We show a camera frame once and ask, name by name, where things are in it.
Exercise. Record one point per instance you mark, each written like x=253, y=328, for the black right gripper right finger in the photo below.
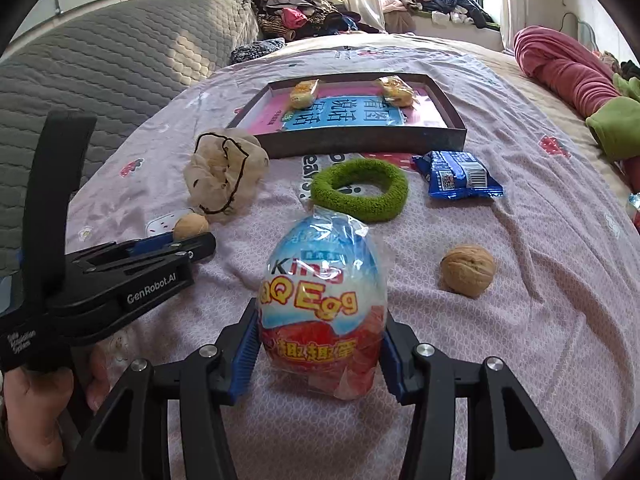
x=507, y=436

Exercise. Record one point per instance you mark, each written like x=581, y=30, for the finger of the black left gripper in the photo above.
x=197, y=246
x=112, y=261

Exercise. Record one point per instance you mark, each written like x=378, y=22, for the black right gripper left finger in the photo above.
x=128, y=438

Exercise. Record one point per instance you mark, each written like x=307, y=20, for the walnut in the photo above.
x=468, y=270
x=189, y=225

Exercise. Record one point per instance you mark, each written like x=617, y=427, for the blue red toy egg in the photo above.
x=323, y=303

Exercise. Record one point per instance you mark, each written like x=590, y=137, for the yellow cake packet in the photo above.
x=304, y=94
x=396, y=92

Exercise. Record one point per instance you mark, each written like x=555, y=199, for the person's left hand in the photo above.
x=33, y=403

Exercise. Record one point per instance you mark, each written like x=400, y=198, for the beige sheer scrunchie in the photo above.
x=223, y=173

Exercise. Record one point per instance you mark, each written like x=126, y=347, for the dark shallow box tray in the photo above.
x=410, y=140

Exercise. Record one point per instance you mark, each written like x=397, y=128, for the grey quilted headboard cover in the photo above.
x=122, y=63

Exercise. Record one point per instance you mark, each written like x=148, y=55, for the dark patterned pillow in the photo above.
x=257, y=49

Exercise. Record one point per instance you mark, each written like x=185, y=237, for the pink strawberry bed sheet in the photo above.
x=562, y=310

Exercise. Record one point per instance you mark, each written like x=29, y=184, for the pink and blue book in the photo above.
x=339, y=106

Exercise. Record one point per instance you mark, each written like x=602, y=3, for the clothes pile beside bed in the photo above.
x=293, y=20

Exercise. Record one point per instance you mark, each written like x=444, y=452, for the blue snack packet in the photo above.
x=453, y=175

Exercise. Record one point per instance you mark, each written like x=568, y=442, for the red white candy wrapper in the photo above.
x=633, y=209

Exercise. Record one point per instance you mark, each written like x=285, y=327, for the clothes pile on windowsill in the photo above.
x=468, y=10

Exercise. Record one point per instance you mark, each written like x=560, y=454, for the green fleece garment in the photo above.
x=616, y=124

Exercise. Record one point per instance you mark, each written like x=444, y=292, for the pink quilt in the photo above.
x=574, y=74

